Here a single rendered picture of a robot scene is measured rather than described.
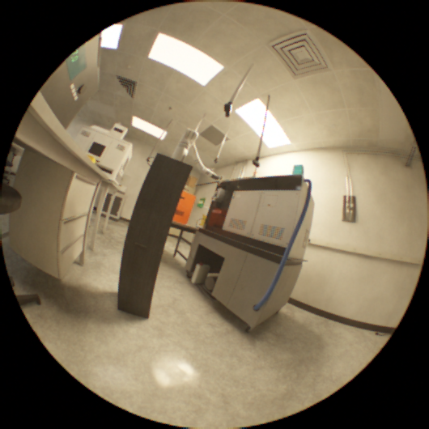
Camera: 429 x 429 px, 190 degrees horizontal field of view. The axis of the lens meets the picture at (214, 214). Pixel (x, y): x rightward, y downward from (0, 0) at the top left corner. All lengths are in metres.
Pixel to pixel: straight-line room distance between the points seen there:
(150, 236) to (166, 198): 0.23
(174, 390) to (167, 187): 1.10
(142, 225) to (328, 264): 2.16
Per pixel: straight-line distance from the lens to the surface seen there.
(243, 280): 1.12
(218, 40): 2.12
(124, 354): 0.88
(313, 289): 2.16
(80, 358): 0.88
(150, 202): 0.75
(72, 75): 0.56
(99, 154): 1.88
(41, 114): 0.42
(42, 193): 0.92
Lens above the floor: 0.79
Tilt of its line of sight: 6 degrees up
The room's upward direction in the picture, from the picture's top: 18 degrees clockwise
